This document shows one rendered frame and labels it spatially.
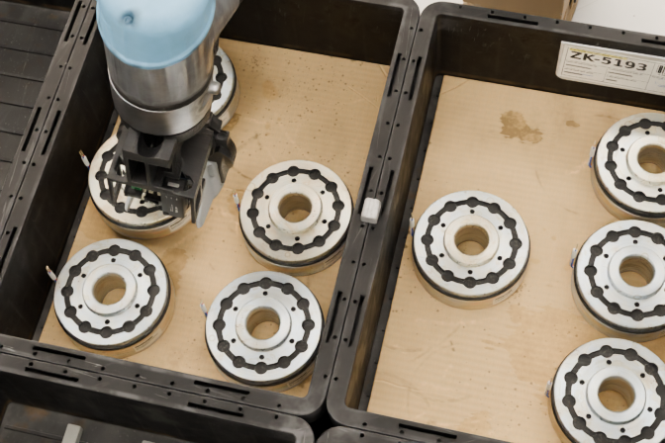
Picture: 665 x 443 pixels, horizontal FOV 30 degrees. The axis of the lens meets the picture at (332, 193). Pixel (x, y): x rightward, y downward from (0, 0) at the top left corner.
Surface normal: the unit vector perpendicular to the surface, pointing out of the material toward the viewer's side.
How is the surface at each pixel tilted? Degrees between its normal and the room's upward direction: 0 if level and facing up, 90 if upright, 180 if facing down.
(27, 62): 0
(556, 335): 0
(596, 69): 90
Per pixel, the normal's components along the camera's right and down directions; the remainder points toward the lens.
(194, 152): 0.08, -0.40
